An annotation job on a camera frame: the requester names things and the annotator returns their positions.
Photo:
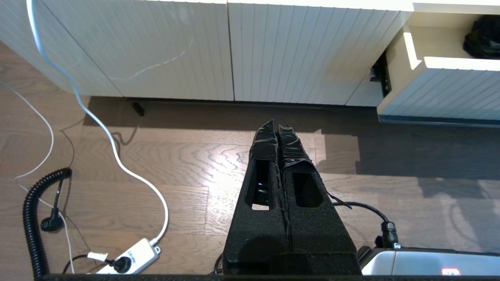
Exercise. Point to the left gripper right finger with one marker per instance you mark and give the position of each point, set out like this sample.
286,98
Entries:
320,242

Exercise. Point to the black umbrella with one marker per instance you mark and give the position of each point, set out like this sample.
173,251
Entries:
484,37

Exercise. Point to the white power strip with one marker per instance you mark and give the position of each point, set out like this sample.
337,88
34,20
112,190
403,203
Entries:
136,255

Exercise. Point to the white cream TV cabinet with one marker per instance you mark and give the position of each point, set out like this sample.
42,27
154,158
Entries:
156,39

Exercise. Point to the white cabinet drawer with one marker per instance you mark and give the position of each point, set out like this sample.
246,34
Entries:
449,93

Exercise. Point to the black drawer slide rail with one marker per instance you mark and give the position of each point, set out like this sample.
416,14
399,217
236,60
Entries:
384,74

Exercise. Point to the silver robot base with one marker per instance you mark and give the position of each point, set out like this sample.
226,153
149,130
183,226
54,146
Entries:
429,261

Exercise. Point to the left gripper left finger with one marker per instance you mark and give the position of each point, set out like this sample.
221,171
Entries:
258,242

